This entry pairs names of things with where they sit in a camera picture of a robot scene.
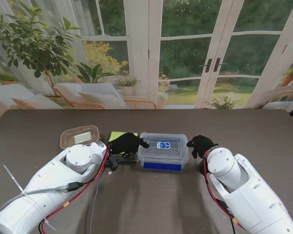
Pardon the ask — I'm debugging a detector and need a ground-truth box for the brown kraft paper container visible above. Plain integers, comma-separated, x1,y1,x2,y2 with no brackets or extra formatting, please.
60,125,100,150

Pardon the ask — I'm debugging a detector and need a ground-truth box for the grey left arm cable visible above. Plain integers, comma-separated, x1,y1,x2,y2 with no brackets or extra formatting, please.
0,181,85,210

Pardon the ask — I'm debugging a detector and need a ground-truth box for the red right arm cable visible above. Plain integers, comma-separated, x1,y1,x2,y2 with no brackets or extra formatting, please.
202,152,246,231

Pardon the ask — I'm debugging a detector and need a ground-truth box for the clear lid with blue mark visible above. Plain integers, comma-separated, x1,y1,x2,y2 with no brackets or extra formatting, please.
137,132,188,160

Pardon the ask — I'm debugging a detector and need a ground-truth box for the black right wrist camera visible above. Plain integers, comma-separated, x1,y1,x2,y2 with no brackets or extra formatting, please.
197,160,210,176

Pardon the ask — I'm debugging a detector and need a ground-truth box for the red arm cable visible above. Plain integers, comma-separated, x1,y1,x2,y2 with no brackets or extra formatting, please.
202,152,246,231
38,145,111,234

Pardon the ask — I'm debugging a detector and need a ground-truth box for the clear lid with green sheet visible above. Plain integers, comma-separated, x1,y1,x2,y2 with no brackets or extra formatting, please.
106,131,140,161

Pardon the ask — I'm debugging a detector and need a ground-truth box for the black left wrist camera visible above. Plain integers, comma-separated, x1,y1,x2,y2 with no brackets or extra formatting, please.
105,155,120,172

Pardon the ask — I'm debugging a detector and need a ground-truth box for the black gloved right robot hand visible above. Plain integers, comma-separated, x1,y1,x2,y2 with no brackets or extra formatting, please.
187,135,219,159

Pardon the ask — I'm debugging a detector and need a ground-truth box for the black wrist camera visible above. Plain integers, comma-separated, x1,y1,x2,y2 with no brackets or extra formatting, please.
197,160,210,176
105,155,120,172

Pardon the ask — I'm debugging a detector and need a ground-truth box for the clear container with blue clips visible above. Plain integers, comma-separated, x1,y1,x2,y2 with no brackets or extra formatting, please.
137,133,189,173

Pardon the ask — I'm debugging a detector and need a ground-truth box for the red left arm cable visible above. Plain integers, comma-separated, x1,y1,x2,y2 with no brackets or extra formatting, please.
38,145,111,234

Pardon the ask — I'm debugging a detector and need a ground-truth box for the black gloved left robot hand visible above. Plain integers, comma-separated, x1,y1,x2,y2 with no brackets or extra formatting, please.
109,132,150,158

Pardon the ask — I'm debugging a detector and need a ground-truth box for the black plastic tray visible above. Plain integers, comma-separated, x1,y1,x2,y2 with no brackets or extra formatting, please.
107,133,140,164

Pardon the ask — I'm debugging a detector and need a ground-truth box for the thin grey cable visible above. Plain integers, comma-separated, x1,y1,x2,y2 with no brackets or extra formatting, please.
89,179,101,234

